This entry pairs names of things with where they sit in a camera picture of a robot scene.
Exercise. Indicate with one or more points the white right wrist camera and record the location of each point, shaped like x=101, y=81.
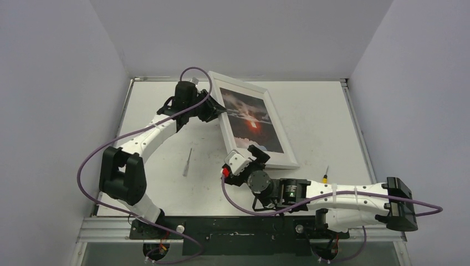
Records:
x=236, y=162

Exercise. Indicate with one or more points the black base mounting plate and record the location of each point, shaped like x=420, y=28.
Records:
x=244, y=235

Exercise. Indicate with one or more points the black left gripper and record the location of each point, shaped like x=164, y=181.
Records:
x=212, y=111

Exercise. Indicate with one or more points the aluminium table front rail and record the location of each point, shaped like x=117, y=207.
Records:
x=118, y=229

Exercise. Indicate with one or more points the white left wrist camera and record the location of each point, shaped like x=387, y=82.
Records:
x=195, y=80

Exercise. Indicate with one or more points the yellow handle screwdriver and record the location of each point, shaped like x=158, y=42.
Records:
x=325, y=176

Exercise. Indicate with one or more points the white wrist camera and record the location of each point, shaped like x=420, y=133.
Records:
x=236, y=162
x=195, y=80

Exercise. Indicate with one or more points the clear handle screwdriver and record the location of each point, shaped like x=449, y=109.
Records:
x=187, y=165

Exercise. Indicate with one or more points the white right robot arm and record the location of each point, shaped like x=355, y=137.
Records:
x=337, y=208

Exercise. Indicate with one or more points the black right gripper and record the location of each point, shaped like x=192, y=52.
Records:
x=253, y=159

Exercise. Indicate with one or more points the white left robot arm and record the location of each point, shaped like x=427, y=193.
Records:
x=122, y=173

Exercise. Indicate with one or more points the white picture frame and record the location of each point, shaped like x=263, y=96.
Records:
x=251, y=119

